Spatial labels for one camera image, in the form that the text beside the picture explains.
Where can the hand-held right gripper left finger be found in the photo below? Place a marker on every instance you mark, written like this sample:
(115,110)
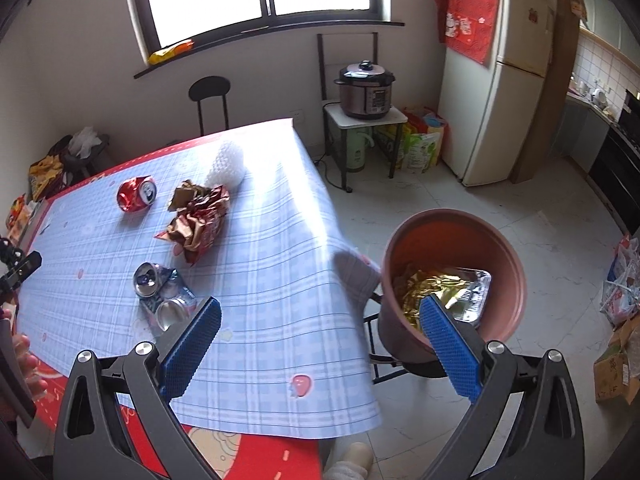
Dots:
(192,342)

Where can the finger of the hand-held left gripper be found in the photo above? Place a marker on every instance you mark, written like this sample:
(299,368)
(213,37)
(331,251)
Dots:
(22,267)

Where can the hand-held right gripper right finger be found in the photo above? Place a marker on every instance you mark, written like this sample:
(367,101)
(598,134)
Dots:
(447,345)

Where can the brown plastic bucket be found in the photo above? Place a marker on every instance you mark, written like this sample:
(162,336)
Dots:
(395,330)

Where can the gold foil wrapper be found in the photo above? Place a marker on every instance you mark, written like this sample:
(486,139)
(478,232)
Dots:
(425,285)

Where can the person's left hand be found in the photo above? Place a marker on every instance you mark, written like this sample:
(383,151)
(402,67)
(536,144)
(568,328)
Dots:
(32,365)

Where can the crushed silver blue can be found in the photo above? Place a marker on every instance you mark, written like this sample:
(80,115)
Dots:
(175,312)
(150,280)

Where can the black folding stool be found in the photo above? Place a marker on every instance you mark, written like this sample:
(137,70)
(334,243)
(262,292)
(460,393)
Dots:
(420,367)

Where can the yellow snack bags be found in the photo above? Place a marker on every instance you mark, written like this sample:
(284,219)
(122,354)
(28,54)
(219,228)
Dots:
(46,175)

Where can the blue plaid tablecloth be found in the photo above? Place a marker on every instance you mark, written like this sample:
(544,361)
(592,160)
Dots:
(275,260)

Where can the crumpled red gold wrapper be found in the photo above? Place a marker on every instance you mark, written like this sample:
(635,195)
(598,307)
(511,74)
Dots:
(197,225)

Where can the crushed red can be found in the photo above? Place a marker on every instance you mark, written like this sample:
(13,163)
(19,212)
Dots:
(132,197)

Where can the white crumpled plastic bag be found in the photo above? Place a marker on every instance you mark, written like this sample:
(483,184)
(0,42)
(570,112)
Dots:
(85,140)

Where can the cardboard box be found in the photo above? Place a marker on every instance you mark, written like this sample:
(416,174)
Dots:
(617,365)

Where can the clear bubble wrap piece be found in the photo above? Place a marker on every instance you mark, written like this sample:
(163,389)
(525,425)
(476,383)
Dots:
(225,165)

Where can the plastic bags on floor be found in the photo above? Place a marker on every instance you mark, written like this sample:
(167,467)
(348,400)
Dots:
(622,290)

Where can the green white printed sack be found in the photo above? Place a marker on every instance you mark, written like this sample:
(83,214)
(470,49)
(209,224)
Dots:
(422,152)

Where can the green electric kettle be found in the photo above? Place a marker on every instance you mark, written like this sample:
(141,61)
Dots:
(356,152)

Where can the white refrigerator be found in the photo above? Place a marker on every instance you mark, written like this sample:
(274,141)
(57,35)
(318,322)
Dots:
(485,125)

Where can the orange shopping bag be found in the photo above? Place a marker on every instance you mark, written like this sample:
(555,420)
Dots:
(420,117)

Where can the white top side table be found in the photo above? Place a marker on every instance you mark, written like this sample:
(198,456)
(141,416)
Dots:
(395,117)

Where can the black kitchen stove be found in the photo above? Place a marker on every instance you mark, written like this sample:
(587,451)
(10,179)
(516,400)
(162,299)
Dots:
(617,175)

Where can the grey kitchen counter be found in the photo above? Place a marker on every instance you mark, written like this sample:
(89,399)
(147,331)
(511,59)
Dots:
(582,130)

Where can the black round chair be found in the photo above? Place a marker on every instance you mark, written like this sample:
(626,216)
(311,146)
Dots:
(209,87)

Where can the yellow snack packet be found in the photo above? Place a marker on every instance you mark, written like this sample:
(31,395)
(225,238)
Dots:
(170,51)

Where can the electric pressure cooker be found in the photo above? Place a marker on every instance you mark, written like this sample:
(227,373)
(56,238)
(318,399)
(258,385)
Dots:
(365,95)

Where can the white kitchen kettle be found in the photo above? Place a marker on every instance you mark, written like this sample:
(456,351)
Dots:
(598,97)

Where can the dark window sill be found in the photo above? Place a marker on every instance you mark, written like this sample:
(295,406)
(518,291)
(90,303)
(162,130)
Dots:
(275,30)

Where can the red printed cloth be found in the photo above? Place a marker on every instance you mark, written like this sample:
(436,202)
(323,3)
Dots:
(467,20)

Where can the wooden door frame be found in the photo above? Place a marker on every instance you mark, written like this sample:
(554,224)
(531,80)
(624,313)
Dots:
(545,110)

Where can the kitchen wall cabinets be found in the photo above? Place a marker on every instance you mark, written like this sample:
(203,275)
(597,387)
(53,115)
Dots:
(612,15)

